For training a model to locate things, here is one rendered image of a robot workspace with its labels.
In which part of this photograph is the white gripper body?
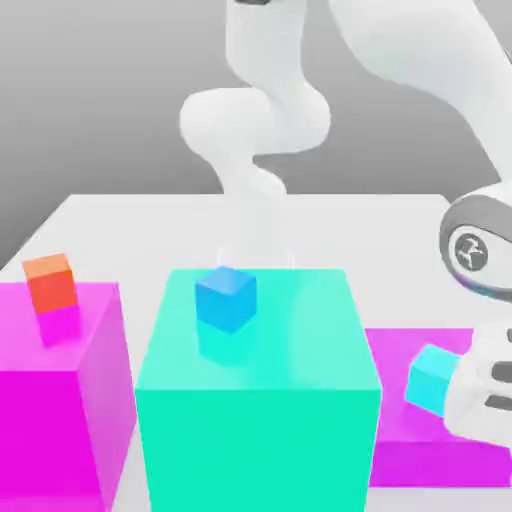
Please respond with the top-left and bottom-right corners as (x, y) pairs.
(442, 339), (512, 450)

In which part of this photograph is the small cyan cube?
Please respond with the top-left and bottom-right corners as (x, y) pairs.
(404, 343), (461, 418)

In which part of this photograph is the small blue cube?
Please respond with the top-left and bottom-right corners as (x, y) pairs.
(194, 265), (258, 335)

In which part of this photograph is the small red cube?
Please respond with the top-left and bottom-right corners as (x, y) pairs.
(21, 252), (79, 316)

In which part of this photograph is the flat magenta box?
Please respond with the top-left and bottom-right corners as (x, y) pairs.
(364, 327), (512, 488)

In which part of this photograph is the large teal box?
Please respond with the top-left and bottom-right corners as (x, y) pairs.
(134, 268), (383, 512)

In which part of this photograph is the large magenta box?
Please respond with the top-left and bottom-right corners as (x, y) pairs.
(0, 281), (139, 512)

